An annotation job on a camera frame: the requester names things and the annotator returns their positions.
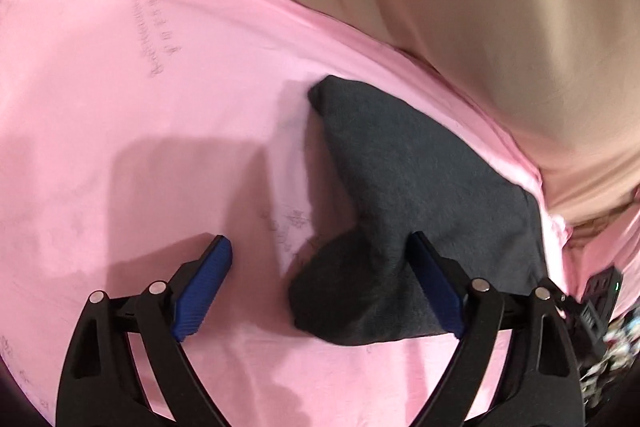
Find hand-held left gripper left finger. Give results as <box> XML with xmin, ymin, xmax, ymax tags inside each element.
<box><xmin>56</xmin><ymin>234</ymin><xmax>234</xmax><ymax>427</ymax></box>

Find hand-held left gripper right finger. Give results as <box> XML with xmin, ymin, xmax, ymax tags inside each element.
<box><xmin>409</xmin><ymin>231</ymin><xmax>587</xmax><ymax>427</ymax></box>

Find pink bed sheet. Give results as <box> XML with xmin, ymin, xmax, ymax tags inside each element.
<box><xmin>0</xmin><ymin>0</ymin><xmax>640</xmax><ymax>427</ymax></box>

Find dark grey pants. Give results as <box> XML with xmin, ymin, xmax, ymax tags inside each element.
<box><xmin>287</xmin><ymin>74</ymin><xmax>551</xmax><ymax>349</ymax></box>

